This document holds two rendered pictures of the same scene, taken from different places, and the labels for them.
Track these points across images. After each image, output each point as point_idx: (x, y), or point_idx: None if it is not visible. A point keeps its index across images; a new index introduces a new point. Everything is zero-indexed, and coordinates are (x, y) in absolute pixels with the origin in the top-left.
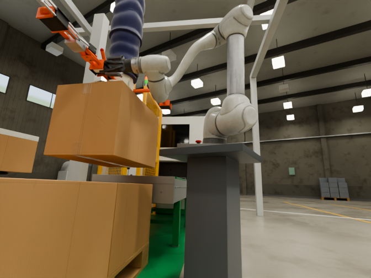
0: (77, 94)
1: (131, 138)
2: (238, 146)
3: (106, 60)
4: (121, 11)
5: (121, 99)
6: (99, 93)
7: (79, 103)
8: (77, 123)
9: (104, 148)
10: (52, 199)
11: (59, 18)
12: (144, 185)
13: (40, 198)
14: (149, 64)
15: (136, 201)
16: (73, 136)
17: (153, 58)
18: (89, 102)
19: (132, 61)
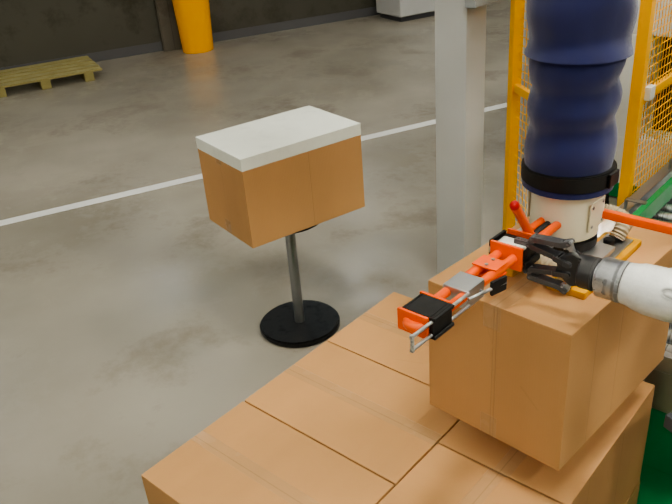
0: (473, 320)
1: (595, 400)
2: None
3: (529, 246)
4: None
5: (571, 370)
6: (519, 341)
7: (481, 343)
8: (482, 380)
9: (539, 450)
10: None
11: (438, 329)
12: (629, 424)
13: None
14: (642, 311)
15: (607, 474)
16: (477, 400)
17: (652, 303)
18: (501, 350)
19: (595, 285)
